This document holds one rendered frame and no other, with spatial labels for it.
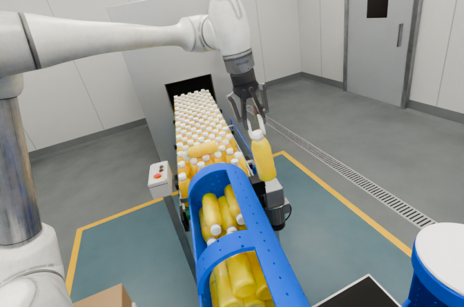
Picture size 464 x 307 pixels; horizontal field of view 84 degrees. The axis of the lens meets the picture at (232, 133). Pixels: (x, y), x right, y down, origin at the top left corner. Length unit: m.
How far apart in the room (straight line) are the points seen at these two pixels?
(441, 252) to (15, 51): 1.19
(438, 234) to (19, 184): 1.24
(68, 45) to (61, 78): 4.67
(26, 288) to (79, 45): 0.53
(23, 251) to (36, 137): 4.81
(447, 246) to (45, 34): 1.20
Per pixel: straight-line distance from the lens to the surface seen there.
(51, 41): 0.59
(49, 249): 0.91
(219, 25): 0.75
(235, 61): 0.77
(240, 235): 0.81
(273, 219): 1.67
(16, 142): 0.79
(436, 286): 1.06
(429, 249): 1.10
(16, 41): 0.58
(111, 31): 0.63
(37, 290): 0.78
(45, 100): 5.39
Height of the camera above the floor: 1.83
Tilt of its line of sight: 26 degrees down
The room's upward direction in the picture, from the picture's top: 11 degrees counter-clockwise
